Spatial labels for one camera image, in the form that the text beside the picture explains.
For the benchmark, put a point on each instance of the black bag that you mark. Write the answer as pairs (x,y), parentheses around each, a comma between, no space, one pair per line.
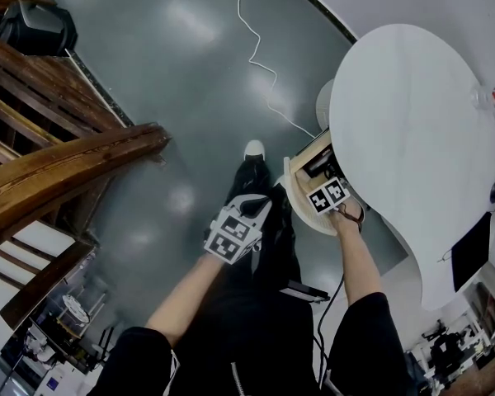
(37,29)

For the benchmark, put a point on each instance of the person's black shirt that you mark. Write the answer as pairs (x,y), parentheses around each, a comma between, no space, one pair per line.
(367,345)

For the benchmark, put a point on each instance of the black flat floor device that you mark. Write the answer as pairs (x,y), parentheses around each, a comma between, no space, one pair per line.
(303,290)

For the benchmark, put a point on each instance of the white round table base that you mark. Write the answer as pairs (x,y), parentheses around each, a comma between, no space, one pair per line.
(323,105)

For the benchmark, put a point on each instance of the white box with blue label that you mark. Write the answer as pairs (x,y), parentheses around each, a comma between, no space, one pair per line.
(52,384)

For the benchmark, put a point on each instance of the clear plastic bottle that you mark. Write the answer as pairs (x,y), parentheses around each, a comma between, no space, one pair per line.
(488,99)

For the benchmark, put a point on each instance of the person's right hand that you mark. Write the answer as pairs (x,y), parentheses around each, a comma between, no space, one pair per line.
(350,219)

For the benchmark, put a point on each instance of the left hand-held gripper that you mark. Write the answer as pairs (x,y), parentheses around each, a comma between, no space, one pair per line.
(231,237)

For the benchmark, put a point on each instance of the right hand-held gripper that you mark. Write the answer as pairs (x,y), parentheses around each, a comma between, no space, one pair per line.
(328,195)

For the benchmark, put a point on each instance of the black tripod equipment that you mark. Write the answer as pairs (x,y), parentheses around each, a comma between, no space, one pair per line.
(445,349)

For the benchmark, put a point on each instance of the person's white shoe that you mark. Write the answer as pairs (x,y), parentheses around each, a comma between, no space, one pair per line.
(255,147)

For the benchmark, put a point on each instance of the dark wooden bench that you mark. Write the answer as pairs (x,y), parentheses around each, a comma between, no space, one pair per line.
(66,159)

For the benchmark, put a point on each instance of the black cloth pouch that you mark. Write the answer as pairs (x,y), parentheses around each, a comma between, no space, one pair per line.
(470,254)

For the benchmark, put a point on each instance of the person's left forearm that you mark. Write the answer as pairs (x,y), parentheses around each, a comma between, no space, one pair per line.
(181,299)

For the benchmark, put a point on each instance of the person's black trousers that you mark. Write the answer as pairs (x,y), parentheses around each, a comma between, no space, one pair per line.
(255,303)

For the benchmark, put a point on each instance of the white round fan guard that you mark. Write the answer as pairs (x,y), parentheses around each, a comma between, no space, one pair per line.
(75,308)

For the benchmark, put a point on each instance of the white wooden drawer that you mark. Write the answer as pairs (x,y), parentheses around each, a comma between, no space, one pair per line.
(302,208)

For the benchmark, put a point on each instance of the person's right forearm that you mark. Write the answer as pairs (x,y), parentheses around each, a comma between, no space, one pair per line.
(356,262)

